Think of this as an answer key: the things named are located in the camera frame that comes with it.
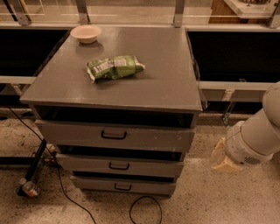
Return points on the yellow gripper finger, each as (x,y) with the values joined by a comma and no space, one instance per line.
(225,164)
(218,153)

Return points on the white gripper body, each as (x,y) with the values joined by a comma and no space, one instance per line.
(240,149)

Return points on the grey drawer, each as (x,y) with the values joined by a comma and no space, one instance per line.
(120,165)
(104,135)
(124,185)

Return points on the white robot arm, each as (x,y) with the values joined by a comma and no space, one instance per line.
(266,122)

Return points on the grey drawer cabinet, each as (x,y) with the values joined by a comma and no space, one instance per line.
(163,95)

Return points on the grey top drawer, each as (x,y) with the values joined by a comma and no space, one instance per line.
(104,135)

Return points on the grey bottom drawer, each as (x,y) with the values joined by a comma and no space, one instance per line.
(124,185)

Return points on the green chip bag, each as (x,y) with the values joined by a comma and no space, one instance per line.
(114,68)

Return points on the wooden cabinet with tray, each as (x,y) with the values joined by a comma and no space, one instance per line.
(242,11)

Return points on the black metal stand leg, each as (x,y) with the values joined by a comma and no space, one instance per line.
(33,167)

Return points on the beige bowl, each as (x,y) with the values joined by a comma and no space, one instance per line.
(86,34)

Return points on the plastic water bottle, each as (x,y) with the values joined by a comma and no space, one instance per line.
(29,187)

